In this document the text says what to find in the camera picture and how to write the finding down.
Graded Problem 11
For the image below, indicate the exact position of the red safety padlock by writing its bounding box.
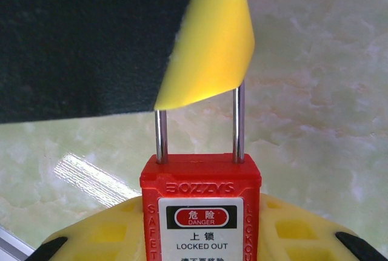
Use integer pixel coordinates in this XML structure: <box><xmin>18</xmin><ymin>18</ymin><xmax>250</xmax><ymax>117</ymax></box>
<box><xmin>139</xmin><ymin>80</ymin><xmax>263</xmax><ymax>261</ymax></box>

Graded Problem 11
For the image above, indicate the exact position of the aluminium mounting rail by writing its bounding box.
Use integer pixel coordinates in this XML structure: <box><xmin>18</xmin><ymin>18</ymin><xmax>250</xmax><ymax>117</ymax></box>
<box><xmin>0</xmin><ymin>227</ymin><xmax>36</xmax><ymax>261</ymax></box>

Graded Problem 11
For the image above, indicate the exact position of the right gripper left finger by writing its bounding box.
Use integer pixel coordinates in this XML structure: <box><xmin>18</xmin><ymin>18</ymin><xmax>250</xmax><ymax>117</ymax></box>
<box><xmin>29</xmin><ymin>195</ymin><xmax>148</xmax><ymax>261</ymax></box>

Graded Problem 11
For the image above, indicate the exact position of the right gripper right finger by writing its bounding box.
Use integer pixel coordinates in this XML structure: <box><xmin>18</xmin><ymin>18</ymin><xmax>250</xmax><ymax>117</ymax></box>
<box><xmin>256</xmin><ymin>192</ymin><xmax>388</xmax><ymax>261</ymax></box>

